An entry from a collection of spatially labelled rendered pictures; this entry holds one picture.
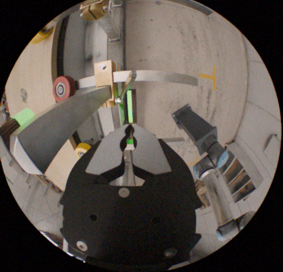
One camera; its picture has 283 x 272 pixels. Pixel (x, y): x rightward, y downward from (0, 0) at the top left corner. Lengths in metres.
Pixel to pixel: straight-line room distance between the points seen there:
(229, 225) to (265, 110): 2.30
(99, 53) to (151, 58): 0.74
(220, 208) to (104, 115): 0.94
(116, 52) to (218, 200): 0.98
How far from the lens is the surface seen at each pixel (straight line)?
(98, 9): 0.25
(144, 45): 1.21
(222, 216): 0.72
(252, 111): 2.74
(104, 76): 0.26
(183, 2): 0.33
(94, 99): 0.16
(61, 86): 0.30
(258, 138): 2.74
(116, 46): 0.46
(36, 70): 0.44
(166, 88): 1.18
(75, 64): 0.52
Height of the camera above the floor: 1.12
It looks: 58 degrees down
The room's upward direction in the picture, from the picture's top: 176 degrees clockwise
